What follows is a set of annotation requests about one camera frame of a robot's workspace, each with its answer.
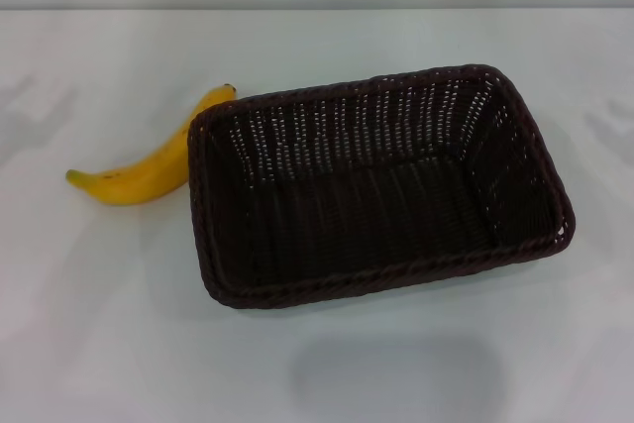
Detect yellow banana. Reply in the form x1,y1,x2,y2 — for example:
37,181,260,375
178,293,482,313
65,83,238,207

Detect dark brown woven basket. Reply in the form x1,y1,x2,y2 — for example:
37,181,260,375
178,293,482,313
186,63,579,307

